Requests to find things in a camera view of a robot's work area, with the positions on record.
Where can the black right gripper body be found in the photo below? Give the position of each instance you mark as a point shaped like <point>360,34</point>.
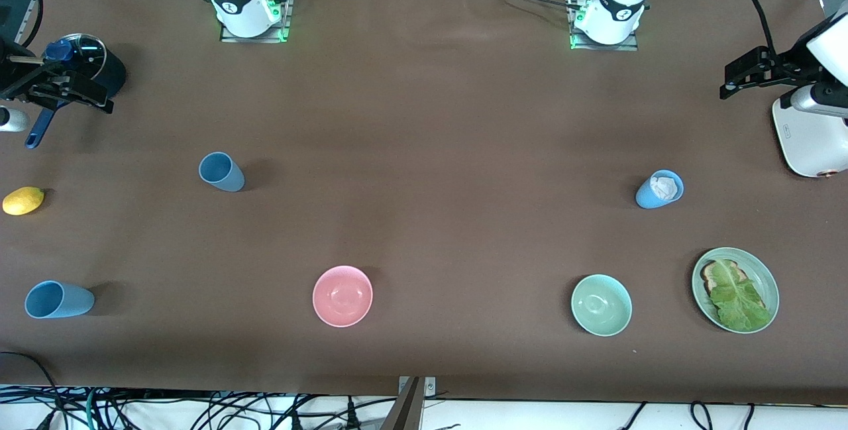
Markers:
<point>14,79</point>

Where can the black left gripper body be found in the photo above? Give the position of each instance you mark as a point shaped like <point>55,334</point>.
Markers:
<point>786,66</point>

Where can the light blue cup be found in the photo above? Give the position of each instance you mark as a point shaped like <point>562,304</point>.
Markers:
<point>646,198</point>

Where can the dusty blue cup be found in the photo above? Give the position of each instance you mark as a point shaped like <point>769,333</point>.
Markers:
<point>224,175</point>

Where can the dark blue saucepan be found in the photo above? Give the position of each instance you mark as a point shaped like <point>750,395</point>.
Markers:
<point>114,72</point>

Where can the glass lid blue knob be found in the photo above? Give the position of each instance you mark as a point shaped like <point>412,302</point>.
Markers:
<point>89,52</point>

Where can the white toaster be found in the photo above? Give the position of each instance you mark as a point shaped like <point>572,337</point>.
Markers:
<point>805,145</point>

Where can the yellow lemon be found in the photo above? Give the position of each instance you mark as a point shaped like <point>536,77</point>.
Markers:
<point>23,201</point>

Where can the crumpled white tissue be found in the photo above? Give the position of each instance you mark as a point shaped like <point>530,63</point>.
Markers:
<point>664,187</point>

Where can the mint green plate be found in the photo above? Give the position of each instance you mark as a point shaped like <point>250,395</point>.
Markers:
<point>762,277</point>

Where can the toasted bread slice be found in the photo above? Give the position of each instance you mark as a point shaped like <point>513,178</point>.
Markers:
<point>710,276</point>

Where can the blue cup lying sideways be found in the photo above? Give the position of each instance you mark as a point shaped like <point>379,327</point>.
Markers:
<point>63,300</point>

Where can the green lettuce leaf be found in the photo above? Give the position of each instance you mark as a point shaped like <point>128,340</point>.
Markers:
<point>739,301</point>

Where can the mint green bowl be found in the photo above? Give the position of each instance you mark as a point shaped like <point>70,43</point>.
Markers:
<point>601,305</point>

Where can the pink bowl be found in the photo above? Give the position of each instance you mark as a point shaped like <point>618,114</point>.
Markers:
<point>342,296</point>

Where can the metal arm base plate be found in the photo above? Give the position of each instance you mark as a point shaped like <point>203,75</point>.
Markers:
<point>631,44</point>
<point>281,26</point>

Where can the metal table edge bracket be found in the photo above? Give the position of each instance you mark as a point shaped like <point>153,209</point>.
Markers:
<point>430,385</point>

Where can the dark slanted post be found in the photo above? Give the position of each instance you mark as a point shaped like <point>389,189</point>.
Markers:
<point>405,410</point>

